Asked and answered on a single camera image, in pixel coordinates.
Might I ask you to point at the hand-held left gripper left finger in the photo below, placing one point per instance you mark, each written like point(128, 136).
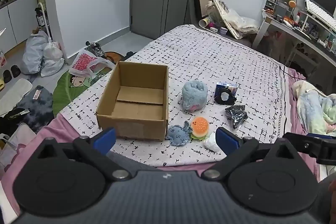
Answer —
point(105, 139)

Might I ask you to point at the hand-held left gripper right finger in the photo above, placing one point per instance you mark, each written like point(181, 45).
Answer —
point(225, 140)

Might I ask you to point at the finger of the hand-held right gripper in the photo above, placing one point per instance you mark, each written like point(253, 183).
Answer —
point(305, 144)
point(328, 153)

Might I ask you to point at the brown cardboard box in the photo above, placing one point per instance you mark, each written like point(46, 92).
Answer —
point(139, 98)

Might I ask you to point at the fluffy light blue plush toy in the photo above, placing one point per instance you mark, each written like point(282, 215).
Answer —
point(194, 95)

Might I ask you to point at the white soft pouch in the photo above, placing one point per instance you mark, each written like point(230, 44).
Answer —
point(212, 144)

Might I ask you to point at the black glittery cloth bundle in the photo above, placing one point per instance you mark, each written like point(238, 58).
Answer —
point(236, 116)

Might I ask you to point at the orange burger plush toy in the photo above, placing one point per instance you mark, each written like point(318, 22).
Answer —
point(200, 126)

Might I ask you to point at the pastel fluffy blanket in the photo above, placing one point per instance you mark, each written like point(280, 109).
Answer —
point(315, 108)

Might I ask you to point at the black scrunchie on card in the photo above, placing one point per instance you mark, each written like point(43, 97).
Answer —
point(225, 94)

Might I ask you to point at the blue denim whale plush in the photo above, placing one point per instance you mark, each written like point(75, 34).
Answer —
point(178, 134)

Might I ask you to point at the pink bed sheet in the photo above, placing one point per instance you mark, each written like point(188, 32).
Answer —
point(52, 132)

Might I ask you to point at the green leaf cartoon rug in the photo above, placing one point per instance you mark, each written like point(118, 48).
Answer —
point(71, 90)

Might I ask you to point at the grey tie-dye shaggy rug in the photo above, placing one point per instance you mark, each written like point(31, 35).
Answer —
point(34, 108)

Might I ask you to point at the white pink-printed plastic bag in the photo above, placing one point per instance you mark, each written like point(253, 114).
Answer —
point(82, 64)

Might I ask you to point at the orange round floor mat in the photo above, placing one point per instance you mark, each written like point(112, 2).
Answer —
point(114, 57)

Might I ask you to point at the white black-patterned bedspread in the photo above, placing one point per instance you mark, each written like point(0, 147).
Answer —
point(210, 56)

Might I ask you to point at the black slippers pair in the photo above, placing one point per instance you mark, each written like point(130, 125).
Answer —
point(130, 54)

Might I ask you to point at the grey sneakers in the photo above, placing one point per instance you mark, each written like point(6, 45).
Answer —
point(95, 48)

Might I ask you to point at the white tote bag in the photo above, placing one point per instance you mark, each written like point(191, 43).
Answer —
point(13, 145)

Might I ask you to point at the white tied garbage bag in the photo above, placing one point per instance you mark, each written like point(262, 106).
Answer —
point(52, 56)

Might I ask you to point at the white floor mat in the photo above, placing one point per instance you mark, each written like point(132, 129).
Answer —
point(13, 95)

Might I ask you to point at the small purple box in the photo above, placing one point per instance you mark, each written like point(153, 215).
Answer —
point(223, 30)

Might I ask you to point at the grey garbage bag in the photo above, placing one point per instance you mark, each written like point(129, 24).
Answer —
point(32, 53)

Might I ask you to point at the black shoes pair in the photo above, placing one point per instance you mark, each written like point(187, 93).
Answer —
point(11, 73)

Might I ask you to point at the white desk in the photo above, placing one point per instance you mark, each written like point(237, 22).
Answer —
point(291, 29)

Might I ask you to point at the translucent plastic bag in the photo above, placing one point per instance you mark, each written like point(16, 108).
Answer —
point(242, 22)

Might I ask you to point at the paper cup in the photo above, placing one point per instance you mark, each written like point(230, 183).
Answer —
point(204, 22)

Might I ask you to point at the beige canvas board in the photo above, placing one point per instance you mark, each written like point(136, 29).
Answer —
point(223, 16)

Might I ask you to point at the clear water bottle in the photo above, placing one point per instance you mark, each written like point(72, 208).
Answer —
point(211, 11)

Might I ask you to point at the pack of water bottles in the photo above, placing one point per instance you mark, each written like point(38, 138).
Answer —
point(2, 59)

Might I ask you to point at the white keyboard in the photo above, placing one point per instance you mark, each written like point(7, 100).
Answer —
point(320, 12)

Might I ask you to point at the dark spray bottle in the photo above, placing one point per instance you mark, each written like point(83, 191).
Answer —
point(40, 18)

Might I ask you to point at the orange ball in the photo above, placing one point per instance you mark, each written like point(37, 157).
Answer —
point(292, 3)

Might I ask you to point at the grey drawer organizer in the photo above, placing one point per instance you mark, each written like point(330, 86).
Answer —
point(275, 3)

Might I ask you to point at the white cabinet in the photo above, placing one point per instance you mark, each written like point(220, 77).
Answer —
point(18, 19)

